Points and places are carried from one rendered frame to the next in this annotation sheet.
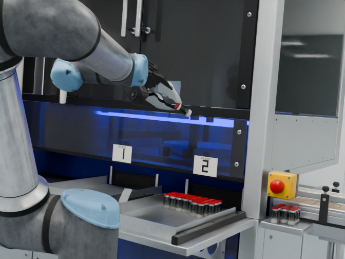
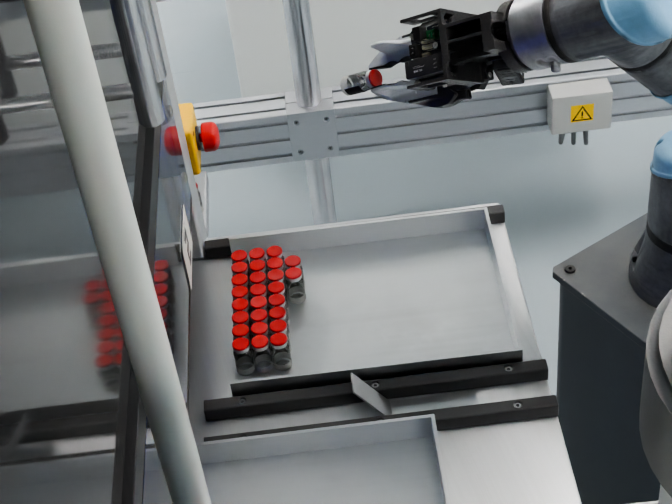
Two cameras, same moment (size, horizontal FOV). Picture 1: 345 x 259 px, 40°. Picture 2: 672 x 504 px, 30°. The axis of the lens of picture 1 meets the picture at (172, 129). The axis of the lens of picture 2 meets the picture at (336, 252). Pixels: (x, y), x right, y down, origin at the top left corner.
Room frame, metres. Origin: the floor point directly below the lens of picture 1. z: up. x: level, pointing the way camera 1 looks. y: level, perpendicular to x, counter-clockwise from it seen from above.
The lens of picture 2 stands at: (1.95, 0.94, 1.98)
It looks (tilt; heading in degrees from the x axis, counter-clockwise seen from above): 41 degrees down; 239
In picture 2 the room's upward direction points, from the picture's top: 7 degrees counter-clockwise
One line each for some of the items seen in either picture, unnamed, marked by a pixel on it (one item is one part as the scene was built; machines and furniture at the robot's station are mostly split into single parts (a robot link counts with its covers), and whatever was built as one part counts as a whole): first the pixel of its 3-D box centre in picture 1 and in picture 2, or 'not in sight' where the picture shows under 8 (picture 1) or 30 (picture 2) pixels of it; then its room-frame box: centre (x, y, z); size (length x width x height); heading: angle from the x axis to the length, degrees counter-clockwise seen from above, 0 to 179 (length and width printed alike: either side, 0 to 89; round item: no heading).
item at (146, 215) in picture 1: (168, 213); (367, 300); (1.34, -0.01, 0.90); 0.34 x 0.26 x 0.04; 148
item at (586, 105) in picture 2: not in sight; (579, 106); (0.46, -0.51, 0.50); 0.12 x 0.05 x 0.09; 148
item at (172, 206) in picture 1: (188, 205); (278, 306); (1.43, -0.07, 0.90); 0.18 x 0.02 x 0.05; 58
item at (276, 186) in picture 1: (277, 186); (205, 137); (1.36, -0.32, 0.99); 0.04 x 0.04 x 0.04; 58
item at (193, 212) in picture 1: (194, 208); (295, 285); (1.39, -0.08, 0.90); 0.02 x 0.02 x 0.05
